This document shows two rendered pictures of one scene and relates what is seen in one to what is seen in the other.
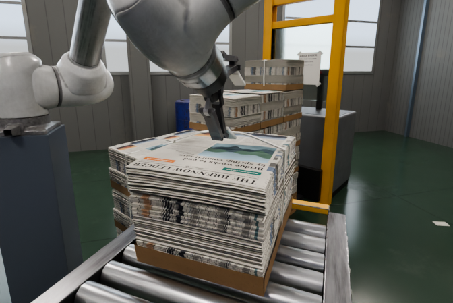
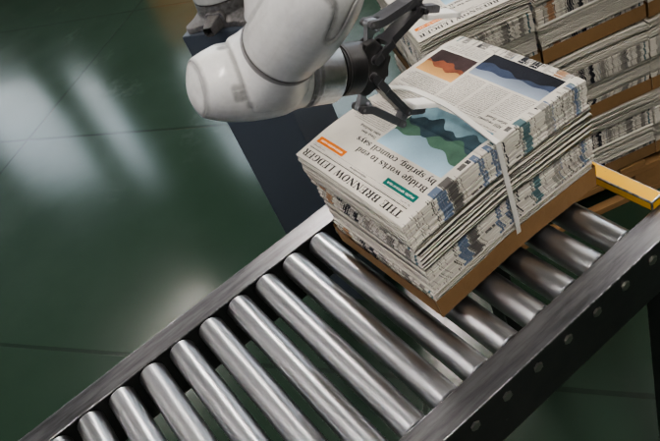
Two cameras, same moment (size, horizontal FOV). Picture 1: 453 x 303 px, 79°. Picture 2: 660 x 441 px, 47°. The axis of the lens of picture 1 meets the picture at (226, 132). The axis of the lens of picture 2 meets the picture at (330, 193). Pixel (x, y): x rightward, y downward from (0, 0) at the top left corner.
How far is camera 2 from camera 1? 0.82 m
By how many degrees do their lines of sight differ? 50
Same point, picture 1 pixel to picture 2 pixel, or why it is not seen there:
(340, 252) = (597, 283)
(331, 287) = (534, 328)
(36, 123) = (238, 6)
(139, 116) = not seen: outside the picture
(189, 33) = (261, 112)
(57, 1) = not seen: outside the picture
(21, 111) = not seen: outside the picture
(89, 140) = not seen: outside the picture
